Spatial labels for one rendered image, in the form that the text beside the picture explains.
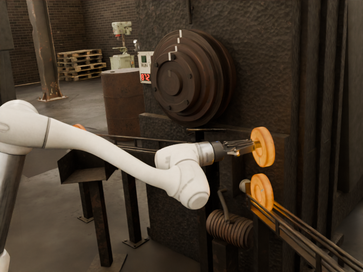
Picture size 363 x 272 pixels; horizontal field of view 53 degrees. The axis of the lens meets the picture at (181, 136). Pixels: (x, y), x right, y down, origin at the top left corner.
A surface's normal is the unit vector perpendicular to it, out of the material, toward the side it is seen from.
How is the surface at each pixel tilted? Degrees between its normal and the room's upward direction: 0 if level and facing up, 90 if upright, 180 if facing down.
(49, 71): 90
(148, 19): 90
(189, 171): 24
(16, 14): 90
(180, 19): 90
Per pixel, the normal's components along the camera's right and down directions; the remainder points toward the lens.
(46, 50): 0.74, 0.15
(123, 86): 0.13, 0.28
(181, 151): 0.02, -0.79
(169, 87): -0.67, 0.26
